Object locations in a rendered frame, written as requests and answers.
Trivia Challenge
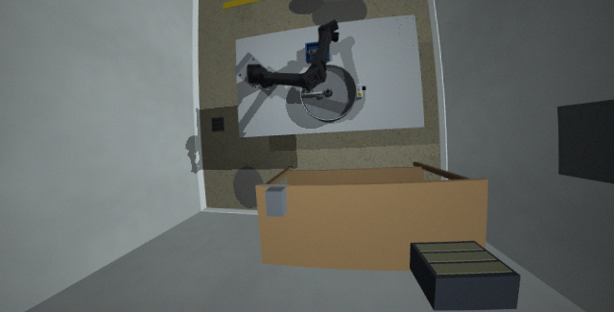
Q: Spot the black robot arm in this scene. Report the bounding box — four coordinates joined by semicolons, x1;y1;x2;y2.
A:
248;20;339;91

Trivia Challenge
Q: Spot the blue crate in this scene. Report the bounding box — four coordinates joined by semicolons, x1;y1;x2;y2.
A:
305;42;330;63

